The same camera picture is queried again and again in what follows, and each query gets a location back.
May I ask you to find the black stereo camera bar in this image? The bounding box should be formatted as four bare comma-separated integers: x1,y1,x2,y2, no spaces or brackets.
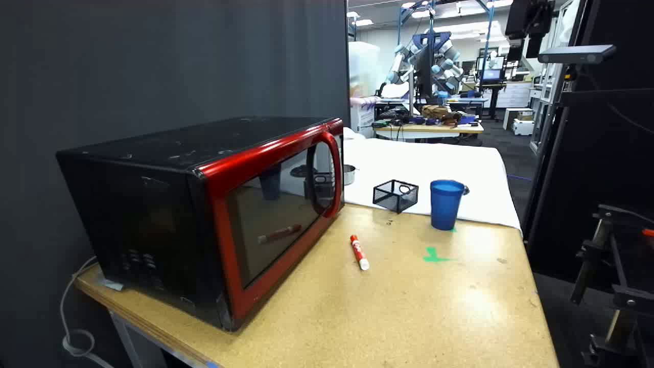
537,43,617,67

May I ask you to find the black clamp stand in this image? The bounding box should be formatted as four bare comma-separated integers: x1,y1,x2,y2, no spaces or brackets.
569,203,654,368

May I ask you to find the black red microwave body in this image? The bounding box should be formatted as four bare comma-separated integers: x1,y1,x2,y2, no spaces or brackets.
55,114,346,333

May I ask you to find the white power cable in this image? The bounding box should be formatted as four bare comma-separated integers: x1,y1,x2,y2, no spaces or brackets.
58,253,113,368

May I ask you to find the blue plastic cup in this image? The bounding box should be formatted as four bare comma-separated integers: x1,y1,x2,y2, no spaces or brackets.
429,178,471,233

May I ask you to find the black mesh box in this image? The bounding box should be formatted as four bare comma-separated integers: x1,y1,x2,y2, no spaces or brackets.
369,178,420,215

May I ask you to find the black backdrop curtain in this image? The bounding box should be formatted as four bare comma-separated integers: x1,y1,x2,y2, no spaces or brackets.
0,0,352,368

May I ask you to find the blue background robot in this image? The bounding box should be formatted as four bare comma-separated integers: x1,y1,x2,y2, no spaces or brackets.
390,29,465,103

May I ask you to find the white table cloth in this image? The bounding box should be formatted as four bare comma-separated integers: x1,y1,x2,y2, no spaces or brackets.
340,126,522,230

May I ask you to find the background work table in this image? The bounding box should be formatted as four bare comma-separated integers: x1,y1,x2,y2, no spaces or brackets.
373,119,485,143

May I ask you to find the red microwave door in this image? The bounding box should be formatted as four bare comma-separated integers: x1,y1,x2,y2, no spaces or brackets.
198,119,346,324

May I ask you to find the red white marker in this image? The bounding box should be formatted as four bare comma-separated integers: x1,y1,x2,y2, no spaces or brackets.
346,233,372,274

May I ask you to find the green tape cross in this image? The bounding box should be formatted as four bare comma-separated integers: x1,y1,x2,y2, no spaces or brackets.
420,244,452,266

